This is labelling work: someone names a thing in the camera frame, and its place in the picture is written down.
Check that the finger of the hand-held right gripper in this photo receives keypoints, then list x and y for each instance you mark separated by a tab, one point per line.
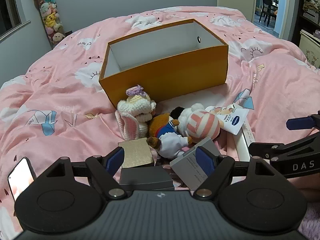
282	150
297	123

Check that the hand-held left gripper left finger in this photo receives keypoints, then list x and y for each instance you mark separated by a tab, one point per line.
115	160

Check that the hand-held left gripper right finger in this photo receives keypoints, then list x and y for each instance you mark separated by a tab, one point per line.
203	160

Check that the light grey box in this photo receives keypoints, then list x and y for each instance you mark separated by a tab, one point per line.
185	166

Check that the dark grey box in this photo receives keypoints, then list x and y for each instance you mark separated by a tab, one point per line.
145	177

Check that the white plush with striped hat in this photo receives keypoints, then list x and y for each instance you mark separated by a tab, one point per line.
200	125

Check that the brown dog plush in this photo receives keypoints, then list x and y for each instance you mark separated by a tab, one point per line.
170	145

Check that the white lotion tube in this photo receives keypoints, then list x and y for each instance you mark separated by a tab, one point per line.
232	120

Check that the crochet bunny plush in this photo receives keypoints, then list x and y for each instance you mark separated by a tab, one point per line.
136	105

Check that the orange cardboard box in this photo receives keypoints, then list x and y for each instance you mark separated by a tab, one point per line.
175	72

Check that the person's right forearm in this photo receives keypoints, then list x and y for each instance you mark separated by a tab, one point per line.
310	190

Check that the gold box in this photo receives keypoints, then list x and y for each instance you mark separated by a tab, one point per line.
137	153

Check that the long white box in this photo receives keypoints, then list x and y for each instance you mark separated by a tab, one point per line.
241	145

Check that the cream cabinet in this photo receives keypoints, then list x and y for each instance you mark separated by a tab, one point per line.
311	50

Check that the pink printed duvet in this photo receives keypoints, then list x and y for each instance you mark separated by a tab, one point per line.
62	105

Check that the smartphone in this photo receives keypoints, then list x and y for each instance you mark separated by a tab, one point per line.
20	177

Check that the dark wooden chair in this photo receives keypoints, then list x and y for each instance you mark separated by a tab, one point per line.
267	10

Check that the clear tube of plush toys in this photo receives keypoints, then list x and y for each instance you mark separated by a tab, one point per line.
51	17

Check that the window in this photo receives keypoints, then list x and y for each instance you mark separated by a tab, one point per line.
10	10

